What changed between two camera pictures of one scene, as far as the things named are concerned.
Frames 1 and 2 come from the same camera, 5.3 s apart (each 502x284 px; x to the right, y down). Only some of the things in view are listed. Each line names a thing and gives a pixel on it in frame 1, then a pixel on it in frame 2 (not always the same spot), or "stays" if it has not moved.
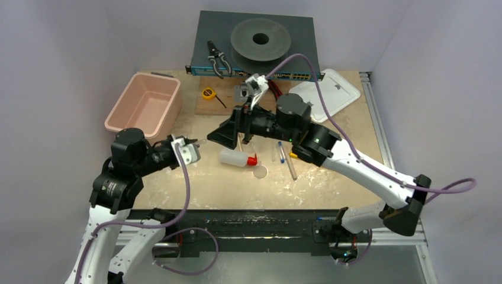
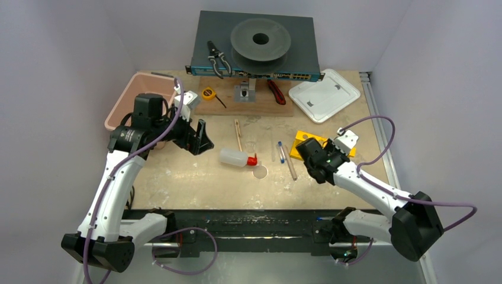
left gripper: [168, 141] → [193, 142]
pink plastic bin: [151, 103] stays
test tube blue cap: [281, 152] stays
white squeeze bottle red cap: [237, 158] stays
